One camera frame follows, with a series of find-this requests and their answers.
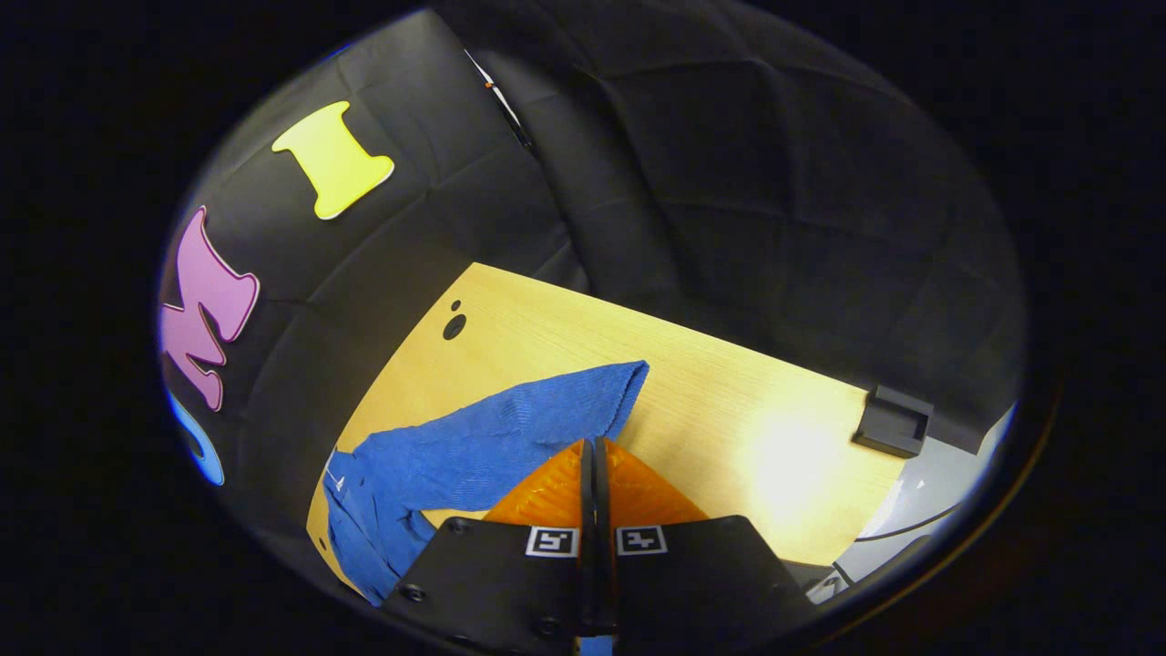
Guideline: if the black table clamp block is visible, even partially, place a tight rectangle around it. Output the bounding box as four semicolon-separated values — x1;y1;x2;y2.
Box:
852;384;935;458

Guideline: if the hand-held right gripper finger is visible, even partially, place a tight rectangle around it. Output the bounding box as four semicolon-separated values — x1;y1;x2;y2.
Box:
381;437;595;650
594;437;816;643

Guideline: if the black cable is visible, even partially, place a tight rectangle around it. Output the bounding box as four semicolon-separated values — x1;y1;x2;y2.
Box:
854;504;962;544

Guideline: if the blue button shirt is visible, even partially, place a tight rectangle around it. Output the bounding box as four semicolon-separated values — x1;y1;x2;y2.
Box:
323;360;650;607

